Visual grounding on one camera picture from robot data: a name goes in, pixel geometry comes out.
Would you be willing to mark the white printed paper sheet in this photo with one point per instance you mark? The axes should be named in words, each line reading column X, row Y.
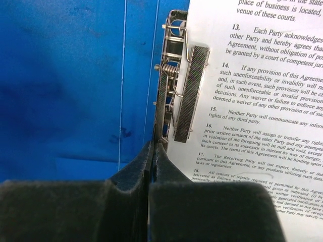
column 259, row 114

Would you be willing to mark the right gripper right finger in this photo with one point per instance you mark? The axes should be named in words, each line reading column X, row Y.
column 182, row 210

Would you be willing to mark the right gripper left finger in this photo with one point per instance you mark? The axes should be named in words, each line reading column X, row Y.
column 114, row 209

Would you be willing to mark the metal folder clip mechanism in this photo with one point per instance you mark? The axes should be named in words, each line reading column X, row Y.
column 180, row 74

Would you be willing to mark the blue clip file folder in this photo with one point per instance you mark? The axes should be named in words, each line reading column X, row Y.
column 78, row 85

